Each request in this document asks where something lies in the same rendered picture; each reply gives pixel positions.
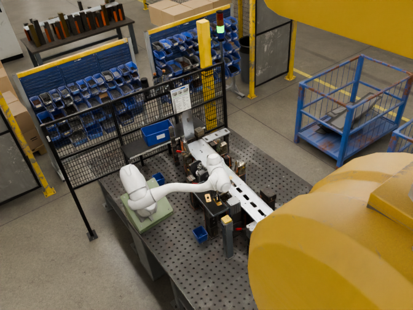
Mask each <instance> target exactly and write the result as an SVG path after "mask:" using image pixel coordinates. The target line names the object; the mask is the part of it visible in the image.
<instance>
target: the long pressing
mask: <svg viewBox="0 0 413 310"><path fill-rule="evenodd" d="M188 147H189V150H190V152H191V153H192V155H191V156H192V157H193V158H194V159H196V160H201V162H202V164H203V165H204V166H205V167H206V168H207V155H211V154H218V153H217V152H216V151H215V150H214V149H213V148H212V147H211V146H210V145H209V144H208V143H207V142H206V141H205V140H202V139H199V140H197V141H194V142H192V143H189V144H188ZM200 150H201V151H200ZM218 155H219V154H218ZM219 157H220V158H221V162H222V164H223V167H224V170H225V171H226V172H227V174H228V176H232V177H233V179H231V180H232V181H233V182H234V183H235V184H236V185H237V187H233V186H232V185H231V187H230V189H229V192H230V193H231V195H232V197H234V196H237V197H238V198H239V199H240V200H241V208H242V209H243V210H244V211H245V212H246V213H247V214H248V215H249V216H250V217H251V218H252V219H253V220H254V221H255V222H256V223H258V222H259V221H260V220H262V219H263V218H265V217H264V216H262V215H261V214H260V213H259V212H258V210H259V209H260V210H262V212H263V213H264V214H266V215H269V214H270V213H272V212H274V211H273V210H272V209H271V208H270V207H269V206H268V205H267V204H266V203H265V202H264V201H263V200H262V199H261V198H260V197H259V196H258V195H257V194H256V193H255V192H254V191H253V190H252V189H251V188H250V187H249V186H248V185H246V184H245V183H244V182H243V181H242V180H241V179H240V178H239V177H238V176H237V175H236V174H235V173H234V172H233V171H232V170H231V169H230V168H229V167H228V166H227V165H226V164H225V162H224V159H223V158H222V157H221V156H220V155H219ZM236 188H240V189H241V190H242V191H243V192H242V193H239V192H238V191H237V190H236ZM245 194H246V195H247V196H248V197H249V200H246V199H245V198H244V197H243V195H245ZM250 202H254V203H255V204H256V205H257V207H256V208H254V207H253V206H252V205H251V204H250Z"/></svg>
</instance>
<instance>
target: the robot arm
mask: <svg viewBox="0 0 413 310"><path fill-rule="evenodd" d="M206 166H207V170H208V173H209V177H208V180H207V181H206V182H205V183H202V184H199V185H196V184H187V183H170V184H167V185H163V186H159V187H156V188H152V189H149V186H148V184H147V182H146V180H145V178H144V177H143V175H142V174H141V173H140V172H139V170H138V169H137V168H136V167H135V166H134V165H132V164H129V165H126V166H125V167H122V168H121V169H120V179H121V181H122V184H123V186H124V188H125V190H126V192H127V193H128V195H129V199H128V206H129V207H130V209H131V210H133V211H134V212H135V213H136V215H137V216H138V218H139V219H140V222H143V221H144V220H145V219H146V218H149V219H150V220H151V221H152V220H154V219H153V217H152V214H153V213H156V212H157V201H159V200H160V199H161V198H163V197H164V196H166V195H167V194H169V193H172V192H192V193H201V192H205V191H209V190H210V193H211V195H212V197H214V199H215V201H216V203H217V202H218V200H219V201H220V197H221V193H225V192H227V191H228V190H229V189H230V187H231V182H230V178H229V176H228V174H227V172H226V171H225V170H224V167H223V164H222V162H221V158H220V157H219V155H218V154H211V155H209V156H208V158H207V162H206ZM212 190H213V192H212ZM216 191H218V193H217V195H218V200H217V195H216Z"/></svg>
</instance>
